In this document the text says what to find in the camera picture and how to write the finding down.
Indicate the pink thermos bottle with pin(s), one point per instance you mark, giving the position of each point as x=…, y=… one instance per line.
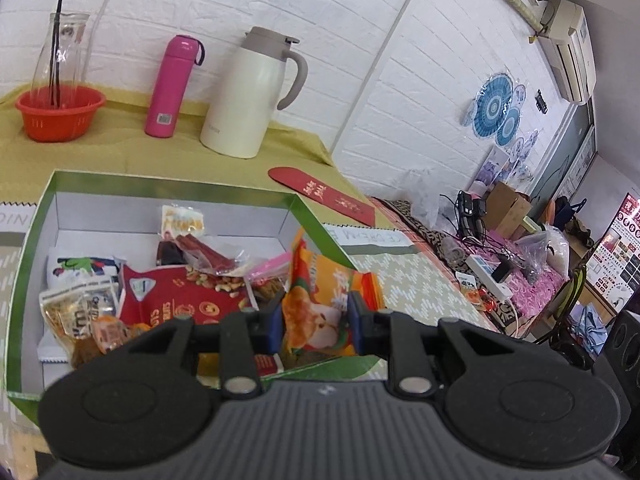
x=181, y=55

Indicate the small sausage snack pack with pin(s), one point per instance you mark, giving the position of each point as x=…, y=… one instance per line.
x=176, y=221

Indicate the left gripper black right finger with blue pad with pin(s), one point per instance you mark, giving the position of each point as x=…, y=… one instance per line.
x=399, y=340

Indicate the orange snack packet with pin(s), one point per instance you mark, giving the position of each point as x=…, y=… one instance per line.
x=315, y=306

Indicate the red plastic basket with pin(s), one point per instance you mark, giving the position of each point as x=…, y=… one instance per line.
x=64, y=124

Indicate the brown cardboard box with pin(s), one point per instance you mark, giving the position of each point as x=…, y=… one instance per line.
x=505, y=209

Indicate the green cardboard box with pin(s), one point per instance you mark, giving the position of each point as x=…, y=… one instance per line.
x=87, y=214

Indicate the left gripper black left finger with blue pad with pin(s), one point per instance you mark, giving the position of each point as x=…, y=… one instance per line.
x=236, y=339

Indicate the colourful poster board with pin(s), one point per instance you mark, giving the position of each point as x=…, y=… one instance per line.
x=613, y=267

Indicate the clear glass carafe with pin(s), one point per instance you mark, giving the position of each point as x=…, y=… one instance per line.
x=58, y=69

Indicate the cream thermos jug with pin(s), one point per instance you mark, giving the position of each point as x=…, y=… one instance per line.
x=264, y=75

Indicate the red nuts bag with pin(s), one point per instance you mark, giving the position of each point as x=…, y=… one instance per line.
x=155, y=296

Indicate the blue paper fan decoration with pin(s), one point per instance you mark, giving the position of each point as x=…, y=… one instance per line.
x=495, y=111

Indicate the clear peanut snack pack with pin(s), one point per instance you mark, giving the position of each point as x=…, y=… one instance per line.
x=69, y=311

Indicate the white air conditioner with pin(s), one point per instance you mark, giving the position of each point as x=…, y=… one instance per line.
x=566, y=42

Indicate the red envelope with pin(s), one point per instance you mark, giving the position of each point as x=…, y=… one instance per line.
x=324, y=194

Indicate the white power strip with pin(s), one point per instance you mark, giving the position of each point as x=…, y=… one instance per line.
x=484, y=270

